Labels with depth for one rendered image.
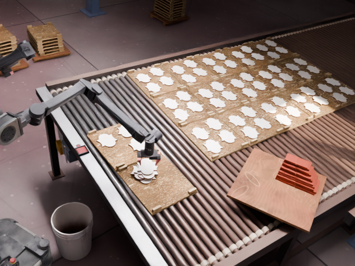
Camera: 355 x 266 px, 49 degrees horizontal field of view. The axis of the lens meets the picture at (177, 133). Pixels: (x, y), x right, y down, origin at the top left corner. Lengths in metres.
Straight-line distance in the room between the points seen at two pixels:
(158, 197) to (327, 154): 1.34
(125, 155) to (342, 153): 1.60
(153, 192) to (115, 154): 0.42
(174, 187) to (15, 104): 2.79
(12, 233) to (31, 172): 0.88
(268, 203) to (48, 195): 2.08
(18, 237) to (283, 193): 1.92
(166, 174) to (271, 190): 0.67
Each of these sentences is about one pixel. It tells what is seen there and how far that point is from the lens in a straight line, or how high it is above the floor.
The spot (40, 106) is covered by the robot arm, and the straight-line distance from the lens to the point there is 2.19.
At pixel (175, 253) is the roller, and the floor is 0.92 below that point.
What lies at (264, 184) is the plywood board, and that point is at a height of 1.04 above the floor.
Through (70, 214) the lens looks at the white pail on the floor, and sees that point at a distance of 3.24.
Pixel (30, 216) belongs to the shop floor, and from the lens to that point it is 3.60.
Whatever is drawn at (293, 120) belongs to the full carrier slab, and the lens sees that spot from 3.27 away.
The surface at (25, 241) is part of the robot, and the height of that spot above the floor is 0.24.
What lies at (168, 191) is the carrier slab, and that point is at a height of 0.94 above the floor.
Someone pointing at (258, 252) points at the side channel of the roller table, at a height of 0.94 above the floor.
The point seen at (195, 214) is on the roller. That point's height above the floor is 0.92.
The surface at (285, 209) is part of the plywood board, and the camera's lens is 2.40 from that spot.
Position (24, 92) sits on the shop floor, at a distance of 5.00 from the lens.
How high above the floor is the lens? 2.76
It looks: 40 degrees down
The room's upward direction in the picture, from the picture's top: 7 degrees clockwise
